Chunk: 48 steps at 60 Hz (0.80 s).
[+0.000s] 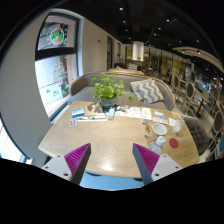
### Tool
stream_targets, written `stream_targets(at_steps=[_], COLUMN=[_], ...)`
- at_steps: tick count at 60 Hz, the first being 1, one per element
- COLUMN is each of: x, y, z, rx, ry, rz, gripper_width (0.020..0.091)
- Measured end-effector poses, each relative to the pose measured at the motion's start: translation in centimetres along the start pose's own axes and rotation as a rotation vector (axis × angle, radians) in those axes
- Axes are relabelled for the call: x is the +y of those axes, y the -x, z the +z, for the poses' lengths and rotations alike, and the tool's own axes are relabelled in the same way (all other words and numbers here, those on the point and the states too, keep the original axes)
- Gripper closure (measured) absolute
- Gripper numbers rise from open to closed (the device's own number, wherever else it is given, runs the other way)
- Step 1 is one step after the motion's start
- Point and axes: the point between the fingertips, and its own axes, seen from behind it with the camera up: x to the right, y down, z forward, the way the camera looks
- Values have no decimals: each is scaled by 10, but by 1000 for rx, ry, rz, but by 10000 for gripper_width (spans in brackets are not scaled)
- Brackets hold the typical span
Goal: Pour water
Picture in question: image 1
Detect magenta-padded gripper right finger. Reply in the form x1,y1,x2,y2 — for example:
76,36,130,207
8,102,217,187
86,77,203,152
132,143,183,186

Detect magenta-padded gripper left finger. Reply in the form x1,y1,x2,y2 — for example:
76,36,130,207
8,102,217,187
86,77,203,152
41,142,92,185

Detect flat round red coaster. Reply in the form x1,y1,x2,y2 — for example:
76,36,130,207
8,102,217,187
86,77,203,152
168,137,180,150

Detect brown mug with white letters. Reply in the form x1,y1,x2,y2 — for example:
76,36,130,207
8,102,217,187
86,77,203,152
145,122,168,140

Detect clear plastic cup with straw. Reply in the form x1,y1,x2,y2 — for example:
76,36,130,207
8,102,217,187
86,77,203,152
172,117,185,136

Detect grey tufted armchair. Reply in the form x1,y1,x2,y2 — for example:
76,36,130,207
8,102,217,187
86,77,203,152
183,115,209,157

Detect blue and white packet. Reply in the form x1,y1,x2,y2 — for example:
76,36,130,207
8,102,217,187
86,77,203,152
71,108,86,119

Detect long white flat box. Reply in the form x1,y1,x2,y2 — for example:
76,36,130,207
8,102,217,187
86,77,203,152
75,113,108,122

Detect white printed leaflets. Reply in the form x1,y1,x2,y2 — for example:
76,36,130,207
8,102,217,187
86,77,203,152
114,105,143,119

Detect small light blue box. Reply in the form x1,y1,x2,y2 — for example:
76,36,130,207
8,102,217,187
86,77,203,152
107,106,116,121

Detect grey white chevron pillow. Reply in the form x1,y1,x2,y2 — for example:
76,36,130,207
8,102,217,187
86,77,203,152
129,78,165,104

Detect group of dining chairs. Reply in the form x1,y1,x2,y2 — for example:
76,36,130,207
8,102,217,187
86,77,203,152
169,72,224,158

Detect grey curved sofa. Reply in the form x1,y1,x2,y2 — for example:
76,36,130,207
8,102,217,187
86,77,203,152
68,71,176,112

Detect potted green plant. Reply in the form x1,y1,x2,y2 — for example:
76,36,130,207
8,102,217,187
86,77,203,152
87,72,134,109

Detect window with festive decorations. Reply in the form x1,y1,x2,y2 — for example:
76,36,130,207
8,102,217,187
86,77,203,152
34,13,81,119

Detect white round column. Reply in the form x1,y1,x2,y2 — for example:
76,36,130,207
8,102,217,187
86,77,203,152
132,40,145,62

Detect group of ceiling lights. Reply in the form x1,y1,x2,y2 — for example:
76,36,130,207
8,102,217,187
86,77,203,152
118,4,203,56

